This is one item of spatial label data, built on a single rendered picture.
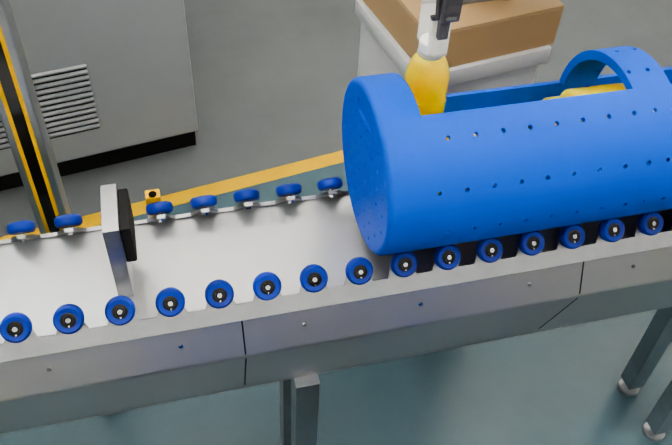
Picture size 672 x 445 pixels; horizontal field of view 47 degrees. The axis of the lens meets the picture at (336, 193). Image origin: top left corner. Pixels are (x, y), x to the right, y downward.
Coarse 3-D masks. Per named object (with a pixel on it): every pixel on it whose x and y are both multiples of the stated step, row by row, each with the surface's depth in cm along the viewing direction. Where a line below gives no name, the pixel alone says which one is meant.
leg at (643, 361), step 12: (660, 312) 197; (660, 324) 198; (648, 336) 204; (660, 336) 199; (636, 348) 210; (648, 348) 205; (660, 348) 204; (636, 360) 211; (648, 360) 207; (624, 372) 218; (636, 372) 212; (648, 372) 212; (624, 384) 221; (636, 384) 216
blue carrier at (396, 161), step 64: (576, 64) 133; (640, 64) 121; (384, 128) 110; (448, 128) 111; (512, 128) 113; (576, 128) 115; (640, 128) 117; (384, 192) 112; (448, 192) 112; (512, 192) 114; (576, 192) 117; (640, 192) 121
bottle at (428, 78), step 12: (420, 60) 117; (432, 60) 116; (444, 60) 117; (408, 72) 119; (420, 72) 117; (432, 72) 117; (444, 72) 117; (408, 84) 120; (420, 84) 118; (432, 84) 118; (444, 84) 119; (420, 96) 119; (432, 96) 119; (444, 96) 121; (420, 108) 121; (432, 108) 121; (444, 108) 124
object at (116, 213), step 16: (112, 192) 118; (112, 208) 116; (128, 208) 117; (112, 224) 113; (128, 224) 114; (112, 240) 114; (128, 240) 115; (112, 256) 116; (128, 256) 118; (112, 272) 119; (128, 272) 120; (128, 288) 122
